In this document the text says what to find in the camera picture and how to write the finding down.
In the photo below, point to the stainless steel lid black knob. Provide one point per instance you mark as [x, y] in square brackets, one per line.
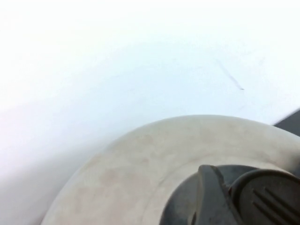
[140, 175]

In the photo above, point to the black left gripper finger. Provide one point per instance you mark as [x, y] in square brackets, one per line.
[211, 192]

